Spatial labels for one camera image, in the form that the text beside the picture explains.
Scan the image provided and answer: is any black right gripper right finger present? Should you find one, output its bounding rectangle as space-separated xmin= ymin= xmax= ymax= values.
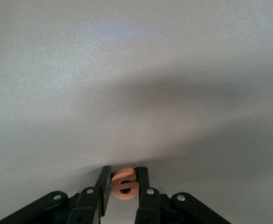
xmin=134 ymin=167 xmax=232 ymax=224

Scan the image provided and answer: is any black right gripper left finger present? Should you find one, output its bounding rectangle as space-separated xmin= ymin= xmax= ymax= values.
xmin=0 ymin=165 xmax=112 ymax=224

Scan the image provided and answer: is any orange foam letter g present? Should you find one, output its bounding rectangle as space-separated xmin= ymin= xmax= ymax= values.
xmin=110 ymin=168 xmax=141 ymax=201

